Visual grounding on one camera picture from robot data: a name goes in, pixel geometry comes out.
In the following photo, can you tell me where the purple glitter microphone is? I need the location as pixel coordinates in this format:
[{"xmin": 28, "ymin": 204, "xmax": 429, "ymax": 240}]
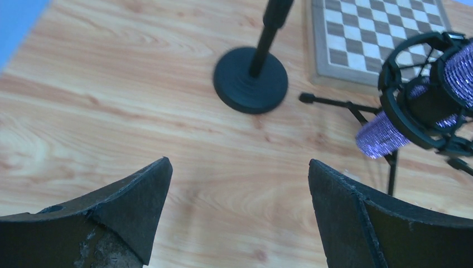
[{"xmin": 356, "ymin": 36, "xmax": 472, "ymax": 158}]

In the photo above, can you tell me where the chessboard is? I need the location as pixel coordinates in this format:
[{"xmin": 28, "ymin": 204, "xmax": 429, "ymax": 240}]
[{"xmin": 306, "ymin": 0, "xmax": 451, "ymax": 95}]

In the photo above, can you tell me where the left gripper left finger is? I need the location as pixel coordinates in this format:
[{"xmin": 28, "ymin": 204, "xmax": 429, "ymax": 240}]
[{"xmin": 1, "ymin": 157, "xmax": 173, "ymax": 267}]

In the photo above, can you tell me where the black tripod mic stand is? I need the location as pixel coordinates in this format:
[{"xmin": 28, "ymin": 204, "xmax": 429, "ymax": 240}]
[{"xmin": 298, "ymin": 31, "xmax": 473, "ymax": 197}]

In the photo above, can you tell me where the black round-base mic stand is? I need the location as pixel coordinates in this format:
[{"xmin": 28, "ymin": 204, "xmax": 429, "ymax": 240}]
[{"xmin": 213, "ymin": 0, "xmax": 293, "ymax": 114}]

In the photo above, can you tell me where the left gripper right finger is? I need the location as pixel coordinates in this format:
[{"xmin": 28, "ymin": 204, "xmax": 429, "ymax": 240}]
[{"xmin": 308, "ymin": 159, "xmax": 472, "ymax": 267}]

